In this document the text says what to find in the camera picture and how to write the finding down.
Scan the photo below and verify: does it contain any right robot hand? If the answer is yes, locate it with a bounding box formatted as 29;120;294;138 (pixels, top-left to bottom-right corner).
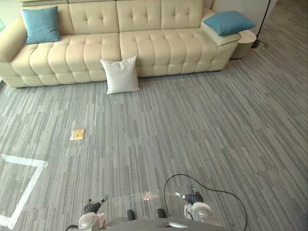
174;184;204;204

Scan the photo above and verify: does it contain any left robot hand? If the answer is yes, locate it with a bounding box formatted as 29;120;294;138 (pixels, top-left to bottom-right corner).
82;194;109;214

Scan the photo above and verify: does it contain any round beige side table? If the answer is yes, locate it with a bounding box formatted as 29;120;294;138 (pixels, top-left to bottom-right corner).
231;30;257;60

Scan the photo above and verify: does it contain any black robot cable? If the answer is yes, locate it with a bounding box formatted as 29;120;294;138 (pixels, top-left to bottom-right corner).
164;174;248;231

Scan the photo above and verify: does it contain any flat blue cushion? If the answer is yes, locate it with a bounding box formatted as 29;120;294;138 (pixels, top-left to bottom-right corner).
203;11;257;37

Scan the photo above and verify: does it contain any grey robot torso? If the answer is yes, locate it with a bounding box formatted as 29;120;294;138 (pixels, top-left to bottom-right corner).
101;216;231;231

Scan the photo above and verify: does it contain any square blue cushion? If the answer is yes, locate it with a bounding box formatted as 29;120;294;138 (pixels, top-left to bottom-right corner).
21;5;62;45

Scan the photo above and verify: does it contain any black floor lamp stand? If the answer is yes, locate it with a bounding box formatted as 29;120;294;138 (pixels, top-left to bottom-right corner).
251;0;271;49

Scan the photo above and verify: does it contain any white square cushion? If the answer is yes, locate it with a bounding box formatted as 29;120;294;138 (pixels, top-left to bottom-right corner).
100;55;141;95

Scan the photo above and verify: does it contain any cream tufted leather sofa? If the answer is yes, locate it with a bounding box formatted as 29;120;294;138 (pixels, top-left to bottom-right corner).
0;0;242;89

